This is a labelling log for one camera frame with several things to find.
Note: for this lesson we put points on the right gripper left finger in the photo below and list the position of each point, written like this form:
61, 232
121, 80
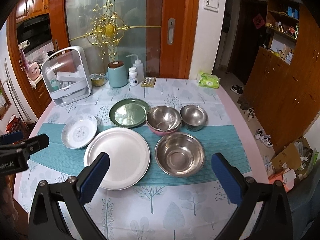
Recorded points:
46, 220

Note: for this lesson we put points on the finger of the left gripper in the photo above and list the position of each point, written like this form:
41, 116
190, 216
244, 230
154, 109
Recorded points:
11, 138
25, 148

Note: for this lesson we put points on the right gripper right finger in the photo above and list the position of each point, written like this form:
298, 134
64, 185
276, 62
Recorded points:
274, 220

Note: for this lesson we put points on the patterned white deep plate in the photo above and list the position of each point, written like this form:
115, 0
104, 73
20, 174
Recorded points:
79, 131

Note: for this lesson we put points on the large white plate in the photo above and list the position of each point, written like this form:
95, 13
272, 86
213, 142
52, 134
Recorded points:
129, 157

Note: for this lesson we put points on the green plate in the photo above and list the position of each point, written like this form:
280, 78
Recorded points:
129, 113

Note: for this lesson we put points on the large steel bowl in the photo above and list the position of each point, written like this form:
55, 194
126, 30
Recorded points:
179, 155

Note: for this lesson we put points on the pink steel bowl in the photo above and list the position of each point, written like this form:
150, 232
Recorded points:
163, 120

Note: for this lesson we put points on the small green steel bowl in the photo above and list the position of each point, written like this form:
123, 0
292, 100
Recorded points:
194, 118

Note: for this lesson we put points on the cardboard box with clutter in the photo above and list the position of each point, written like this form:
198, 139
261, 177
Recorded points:
293, 164

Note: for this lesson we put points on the white clear storage box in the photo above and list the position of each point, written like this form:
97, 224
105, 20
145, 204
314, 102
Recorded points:
66, 76

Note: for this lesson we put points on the small glass jar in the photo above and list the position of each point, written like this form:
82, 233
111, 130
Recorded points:
98, 80

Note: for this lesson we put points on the tree print tablecloth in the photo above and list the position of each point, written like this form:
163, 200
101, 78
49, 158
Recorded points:
159, 206

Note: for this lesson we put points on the teal canister brown lid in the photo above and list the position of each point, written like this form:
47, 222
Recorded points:
116, 74

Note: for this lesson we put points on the white pill bottle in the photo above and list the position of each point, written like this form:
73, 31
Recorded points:
133, 76

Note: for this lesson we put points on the wooden cabinet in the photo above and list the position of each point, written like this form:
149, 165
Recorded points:
283, 87

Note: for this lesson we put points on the gold blister pack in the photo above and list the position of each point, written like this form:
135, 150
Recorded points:
148, 82

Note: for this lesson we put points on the clear squeeze bottle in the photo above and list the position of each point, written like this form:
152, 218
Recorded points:
139, 66

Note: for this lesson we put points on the green tissue pack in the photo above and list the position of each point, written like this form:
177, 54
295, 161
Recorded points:
207, 80

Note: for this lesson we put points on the wall light switch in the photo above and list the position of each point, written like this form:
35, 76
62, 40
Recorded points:
211, 5

